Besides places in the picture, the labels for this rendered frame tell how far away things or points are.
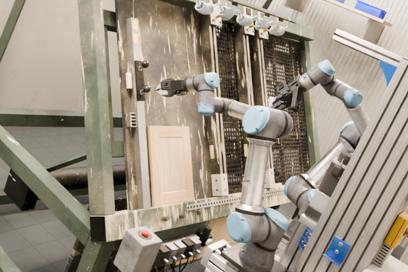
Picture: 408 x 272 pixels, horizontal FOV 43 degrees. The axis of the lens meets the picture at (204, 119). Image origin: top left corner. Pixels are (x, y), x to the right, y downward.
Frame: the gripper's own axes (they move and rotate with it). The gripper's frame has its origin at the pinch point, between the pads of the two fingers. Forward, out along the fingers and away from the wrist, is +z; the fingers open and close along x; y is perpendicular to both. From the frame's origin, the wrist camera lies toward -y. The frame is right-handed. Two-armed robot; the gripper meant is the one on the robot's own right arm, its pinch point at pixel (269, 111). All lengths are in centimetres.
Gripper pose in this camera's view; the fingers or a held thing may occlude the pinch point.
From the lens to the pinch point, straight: 246.0
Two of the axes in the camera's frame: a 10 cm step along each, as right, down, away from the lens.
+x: -5.9, -4.4, -6.8
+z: -7.7, 5.4, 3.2
